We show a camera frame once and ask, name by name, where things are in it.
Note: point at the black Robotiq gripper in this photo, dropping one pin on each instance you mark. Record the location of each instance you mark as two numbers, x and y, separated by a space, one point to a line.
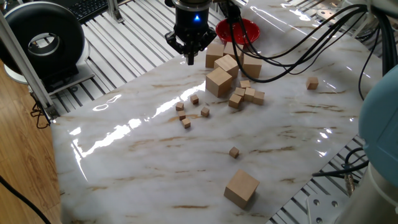
192 25

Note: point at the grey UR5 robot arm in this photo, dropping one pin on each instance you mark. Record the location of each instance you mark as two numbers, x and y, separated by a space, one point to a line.
382 124

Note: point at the large wooden cube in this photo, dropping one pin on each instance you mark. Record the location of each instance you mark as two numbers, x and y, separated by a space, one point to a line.
241 188
218 81
214 56
253 67
228 49
227 64

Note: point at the silver wrist adapter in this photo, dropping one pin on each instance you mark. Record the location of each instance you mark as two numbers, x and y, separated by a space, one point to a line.
192 2

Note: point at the small wooden cube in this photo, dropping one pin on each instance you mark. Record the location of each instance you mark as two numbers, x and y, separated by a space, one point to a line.
186 123
194 99
182 115
179 106
234 152
205 111

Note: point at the red glossy bowl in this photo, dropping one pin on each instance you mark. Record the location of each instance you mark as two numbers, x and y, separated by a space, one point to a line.
251 31

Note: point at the medium wooden cube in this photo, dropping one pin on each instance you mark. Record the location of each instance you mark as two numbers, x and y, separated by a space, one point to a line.
249 94
312 83
235 101
245 84
239 91
258 97

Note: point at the black computer keyboard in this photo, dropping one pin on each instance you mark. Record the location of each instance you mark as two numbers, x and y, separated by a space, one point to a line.
87 9

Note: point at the white marble pattern sheet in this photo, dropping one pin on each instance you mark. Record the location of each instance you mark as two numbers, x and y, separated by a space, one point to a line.
155 155

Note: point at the round silver mounting plate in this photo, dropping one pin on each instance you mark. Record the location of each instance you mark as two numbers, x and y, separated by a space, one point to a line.
326 15

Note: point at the aluminium corner bracket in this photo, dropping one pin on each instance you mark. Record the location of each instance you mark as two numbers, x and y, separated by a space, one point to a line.
115 14

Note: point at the white lamp base plate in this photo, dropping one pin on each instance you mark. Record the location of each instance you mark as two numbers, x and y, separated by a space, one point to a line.
84 74

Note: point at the aluminium frame post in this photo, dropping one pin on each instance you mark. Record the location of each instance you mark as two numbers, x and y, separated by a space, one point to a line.
21 62

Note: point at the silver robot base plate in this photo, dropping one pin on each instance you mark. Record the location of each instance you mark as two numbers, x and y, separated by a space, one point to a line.
323 211

